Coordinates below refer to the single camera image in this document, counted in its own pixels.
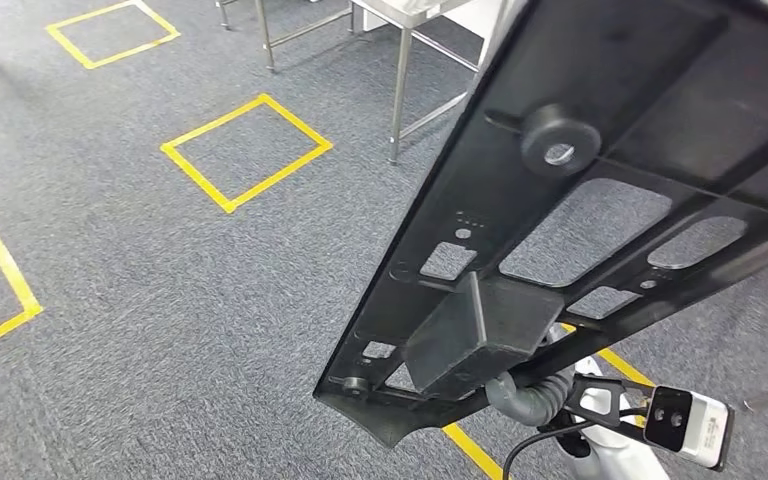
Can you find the black plastic plate frame part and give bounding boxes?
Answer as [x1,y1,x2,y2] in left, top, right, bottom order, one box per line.
[312,0,768,450]

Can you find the pale wrist camera black mount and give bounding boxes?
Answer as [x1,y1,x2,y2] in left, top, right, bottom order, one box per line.
[559,374,736,473]

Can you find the stainless steel workbench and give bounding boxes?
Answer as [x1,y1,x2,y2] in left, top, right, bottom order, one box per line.
[350,0,491,167]

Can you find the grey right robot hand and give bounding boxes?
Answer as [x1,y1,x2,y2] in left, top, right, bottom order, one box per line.
[485,367,577,429]

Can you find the white topped steel table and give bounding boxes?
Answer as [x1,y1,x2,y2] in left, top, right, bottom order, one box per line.
[214,0,359,73]

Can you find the yellow floor tape square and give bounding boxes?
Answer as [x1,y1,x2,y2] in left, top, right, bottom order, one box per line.
[442,323,657,480]

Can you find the thick black camera cable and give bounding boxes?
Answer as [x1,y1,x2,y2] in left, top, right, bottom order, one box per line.
[501,420,597,480]

